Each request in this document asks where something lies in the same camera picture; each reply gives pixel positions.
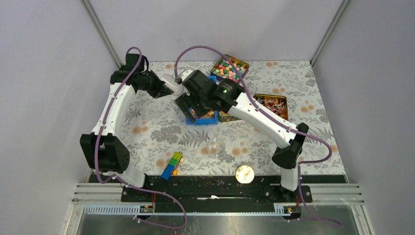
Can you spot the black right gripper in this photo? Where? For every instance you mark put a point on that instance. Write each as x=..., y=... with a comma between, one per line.
x=185, y=101

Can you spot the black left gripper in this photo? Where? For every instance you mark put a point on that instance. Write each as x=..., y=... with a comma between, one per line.
x=161, y=89

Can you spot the blue plastic bin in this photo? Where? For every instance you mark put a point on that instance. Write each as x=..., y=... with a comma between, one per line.
x=201, y=119

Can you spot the clear glass jar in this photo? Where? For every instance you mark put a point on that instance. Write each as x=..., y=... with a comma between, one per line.
x=216, y=148

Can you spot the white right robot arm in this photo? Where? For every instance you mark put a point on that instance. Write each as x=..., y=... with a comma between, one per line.
x=232, y=98

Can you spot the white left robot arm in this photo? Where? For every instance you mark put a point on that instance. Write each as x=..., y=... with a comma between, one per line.
x=104, y=151

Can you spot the gold tin with gummy candies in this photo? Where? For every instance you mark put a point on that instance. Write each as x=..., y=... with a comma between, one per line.
x=224, y=117

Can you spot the dark tin with pastel candies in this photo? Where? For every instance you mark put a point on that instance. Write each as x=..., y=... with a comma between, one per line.
x=232, y=69

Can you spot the floral patterned table mat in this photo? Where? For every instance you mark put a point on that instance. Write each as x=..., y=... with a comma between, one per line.
x=154, y=129

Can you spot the gold tin with lollipops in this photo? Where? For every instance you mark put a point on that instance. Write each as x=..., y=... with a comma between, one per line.
x=275, y=103

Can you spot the colourful toy brick stack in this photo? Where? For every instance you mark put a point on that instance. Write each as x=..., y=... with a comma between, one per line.
x=172, y=165

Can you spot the gold round jar lid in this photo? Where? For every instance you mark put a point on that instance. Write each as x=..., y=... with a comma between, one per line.
x=244, y=174

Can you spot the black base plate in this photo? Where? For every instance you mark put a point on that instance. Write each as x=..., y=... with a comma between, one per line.
x=263, y=188

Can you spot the grey cable duct rail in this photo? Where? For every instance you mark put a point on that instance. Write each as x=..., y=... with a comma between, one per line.
x=106, y=209

